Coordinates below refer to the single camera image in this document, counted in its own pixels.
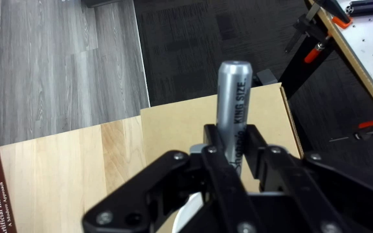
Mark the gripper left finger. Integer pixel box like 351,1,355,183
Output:
82,124,265,233

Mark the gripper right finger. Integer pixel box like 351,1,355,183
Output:
243,124,373,233

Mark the silver marker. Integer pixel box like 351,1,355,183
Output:
216,61,253,177

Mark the white cup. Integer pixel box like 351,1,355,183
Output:
173,192,207,233

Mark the brown cardboard sheet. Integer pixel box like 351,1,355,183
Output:
140,83,304,233

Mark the black and orange clamp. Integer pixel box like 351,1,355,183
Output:
316,0,353,29
285,3,333,64
329,119,373,143

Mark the black aluminium bar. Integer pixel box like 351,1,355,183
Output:
346,0,373,15

